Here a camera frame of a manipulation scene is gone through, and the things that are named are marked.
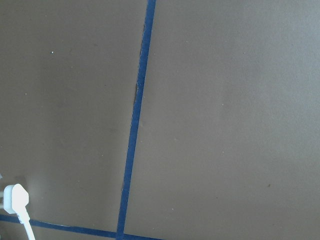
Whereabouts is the white toaster power plug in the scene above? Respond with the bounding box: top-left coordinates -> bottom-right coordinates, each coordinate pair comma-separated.
0,183 -> 36,240

